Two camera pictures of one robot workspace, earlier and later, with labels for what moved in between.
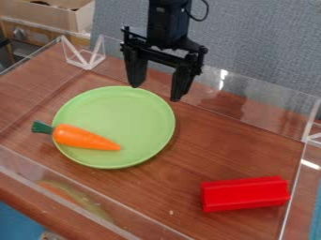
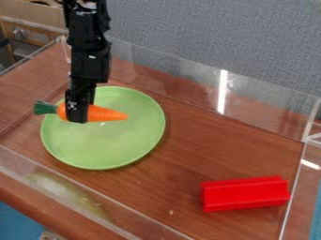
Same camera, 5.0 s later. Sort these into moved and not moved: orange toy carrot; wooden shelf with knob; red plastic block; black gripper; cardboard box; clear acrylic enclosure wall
Moved: black gripper; orange toy carrot
Not moved: clear acrylic enclosure wall; red plastic block; cardboard box; wooden shelf with knob
